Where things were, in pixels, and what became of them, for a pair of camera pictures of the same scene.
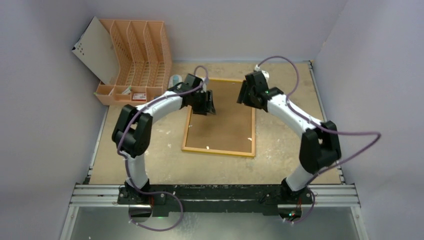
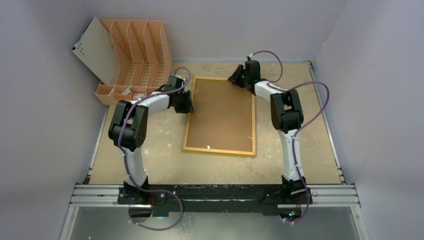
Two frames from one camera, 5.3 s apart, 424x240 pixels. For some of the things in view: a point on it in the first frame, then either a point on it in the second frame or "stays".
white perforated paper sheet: x=95 y=48 stays
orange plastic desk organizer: x=143 y=52 stays
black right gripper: x=246 y=94 → x=238 y=78
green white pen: x=127 y=90 stays
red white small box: x=139 y=97 stays
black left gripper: x=207 y=106 → x=187 y=108
